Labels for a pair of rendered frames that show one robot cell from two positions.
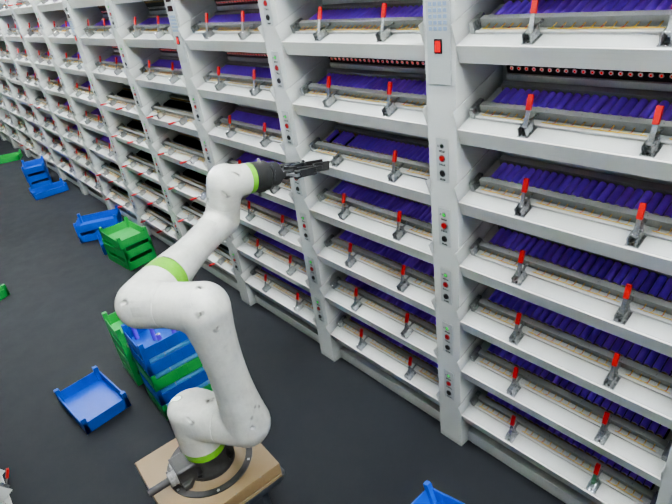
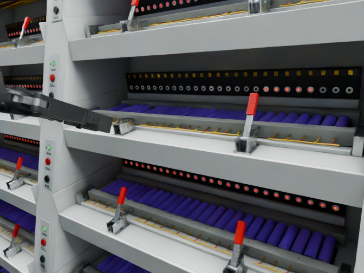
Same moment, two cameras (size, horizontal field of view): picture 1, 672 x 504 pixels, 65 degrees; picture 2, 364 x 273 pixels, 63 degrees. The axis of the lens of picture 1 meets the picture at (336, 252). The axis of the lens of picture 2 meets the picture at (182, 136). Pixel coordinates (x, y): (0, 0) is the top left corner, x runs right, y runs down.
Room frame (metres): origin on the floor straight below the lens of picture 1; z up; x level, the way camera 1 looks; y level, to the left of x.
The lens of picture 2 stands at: (1.10, 0.02, 1.02)
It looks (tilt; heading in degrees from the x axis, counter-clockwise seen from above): 4 degrees down; 343
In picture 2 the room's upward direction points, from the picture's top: 5 degrees clockwise
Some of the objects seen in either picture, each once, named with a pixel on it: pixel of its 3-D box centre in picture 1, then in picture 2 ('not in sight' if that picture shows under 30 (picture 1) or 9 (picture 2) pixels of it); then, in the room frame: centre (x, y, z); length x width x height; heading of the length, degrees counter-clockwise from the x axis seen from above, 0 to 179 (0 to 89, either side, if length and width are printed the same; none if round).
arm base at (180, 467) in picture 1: (190, 463); not in sight; (1.07, 0.51, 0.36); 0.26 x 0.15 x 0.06; 123
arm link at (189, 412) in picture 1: (200, 423); not in sight; (1.09, 0.45, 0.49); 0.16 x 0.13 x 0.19; 70
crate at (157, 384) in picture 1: (177, 355); not in sight; (1.80, 0.74, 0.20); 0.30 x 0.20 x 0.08; 125
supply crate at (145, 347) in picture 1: (166, 325); not in sight; (1.80, 0.74, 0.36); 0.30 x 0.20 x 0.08; 125
